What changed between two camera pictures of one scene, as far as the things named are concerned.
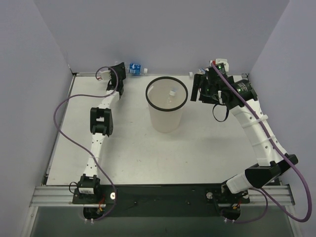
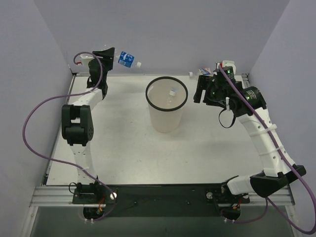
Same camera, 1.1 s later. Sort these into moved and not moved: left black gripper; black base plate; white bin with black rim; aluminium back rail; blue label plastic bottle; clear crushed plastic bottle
Moved: left black gripper; blue label plastic bottle
Not moved: clear crushed plastic bottle; aluminium back rail; black base plate; white bin with black rim
